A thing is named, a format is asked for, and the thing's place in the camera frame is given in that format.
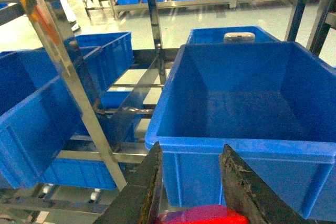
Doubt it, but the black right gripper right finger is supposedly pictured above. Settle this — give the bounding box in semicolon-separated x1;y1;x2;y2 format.
219;144;310;223

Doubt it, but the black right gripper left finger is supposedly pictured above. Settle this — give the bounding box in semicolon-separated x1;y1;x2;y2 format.
95;142;163;223

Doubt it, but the red one-stud toy block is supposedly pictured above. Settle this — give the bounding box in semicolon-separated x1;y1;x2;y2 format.
155;205;249;224

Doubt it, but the large blue bin upper right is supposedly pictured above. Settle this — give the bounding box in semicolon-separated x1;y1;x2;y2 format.
145;42;335;221

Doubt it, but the large blue bin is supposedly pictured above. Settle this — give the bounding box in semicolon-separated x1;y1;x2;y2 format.
145;42;335;221
1;50;115;189

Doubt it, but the large blue bin upper left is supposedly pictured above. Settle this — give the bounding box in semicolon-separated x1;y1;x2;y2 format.
1;50;115;189

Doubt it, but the blue bin behind left bin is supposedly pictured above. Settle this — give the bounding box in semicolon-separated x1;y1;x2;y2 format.
75;32;134;97

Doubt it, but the blue bin behind bin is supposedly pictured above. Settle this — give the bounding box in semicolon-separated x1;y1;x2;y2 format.
75;32;134;97
186;26;279;44

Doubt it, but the blue bin behind right bin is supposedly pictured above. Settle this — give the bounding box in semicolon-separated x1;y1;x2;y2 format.
186;26;279;44

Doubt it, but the steel rack upright post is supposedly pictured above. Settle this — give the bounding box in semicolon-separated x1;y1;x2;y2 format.
20;0;127;190

